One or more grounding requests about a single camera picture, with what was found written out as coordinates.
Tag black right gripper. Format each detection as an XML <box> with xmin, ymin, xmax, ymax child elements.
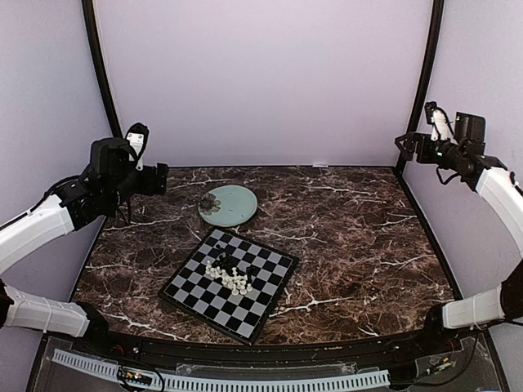
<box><xmin>396</xmin><ymin>131</ymin><xmax>465</xmax><ymax>170</ymax></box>

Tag black grey chessboard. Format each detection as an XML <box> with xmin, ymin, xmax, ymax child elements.
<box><xmin>159</xmin><ymin>227</ymin><xmax>299</xmax><ymax>345</ymax></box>

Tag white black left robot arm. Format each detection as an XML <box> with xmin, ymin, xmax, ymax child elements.
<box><xmin>1</xmin><ymin>132</ymin><xmax>168</xmax><ymax>356</ymax></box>

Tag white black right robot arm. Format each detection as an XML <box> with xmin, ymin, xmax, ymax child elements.
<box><xmin>395</xmin><ymin>101</ymin><xmax>522</xmax><ymax>354</ymax></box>

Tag white chess pieces pile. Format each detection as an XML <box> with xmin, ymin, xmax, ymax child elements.
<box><xmin>205</xmin><ymin>260</ymin><xmax>253</xmax><ymax>296</ymax></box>

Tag pale green flower plate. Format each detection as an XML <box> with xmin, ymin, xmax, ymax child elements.
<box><xmin>198</xmin><ymin>185</ymin><xmax>258</xmax><ymax>228</ymax></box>

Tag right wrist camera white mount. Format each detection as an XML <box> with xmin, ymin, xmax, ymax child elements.
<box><xmin>424</xmin><ymin>101</ymin><xmax>454</xmax><ymax>141</ymax></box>

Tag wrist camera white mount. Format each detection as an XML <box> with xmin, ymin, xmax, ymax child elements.
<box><xmin>424</xmin><ymin>101</ymin><xmax>454</xmax><ymax>141</ymax></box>
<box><xmin>126</xmin><ymin>122</ymin><xmax>150</xmax><ymax>172</ymax></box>

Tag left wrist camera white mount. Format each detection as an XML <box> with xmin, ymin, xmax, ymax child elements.
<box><xmin>126</xmin><ymin>122</ymin><xmax>150</xmax><ymax>172</ymax></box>

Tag right black frame post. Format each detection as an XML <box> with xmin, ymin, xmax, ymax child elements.
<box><xmin>393</xmin><ymin>0</ymin><xmax>445</xmax><ymax>169</ymax></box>

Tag black frame post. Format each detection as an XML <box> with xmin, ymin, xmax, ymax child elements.
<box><xmin>81</xmin><ymin>0</ymin><xmax>123</xmax><ymax>137</ymax></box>
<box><xmin>393</xmin><ymin>0</ymin><xmax>445</xmax><ymax>169</ymax></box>

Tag left black frame post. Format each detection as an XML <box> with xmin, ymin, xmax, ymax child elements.
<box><xmin>81</xmin><ymin>0</ymin><xmax>123</xmax><ymax>137</ymax></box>

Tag white slotted cable duct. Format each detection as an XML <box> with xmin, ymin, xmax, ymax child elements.
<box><xmin>51</xmin><ymin>347</ymin><xmax>390</xmax><ymax>392</ymax></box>

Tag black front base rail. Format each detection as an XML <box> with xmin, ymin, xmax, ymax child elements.
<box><xmin>72</xmin><ymin>331</ymin><xmax>460</xmax><ymax>368</ymax></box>

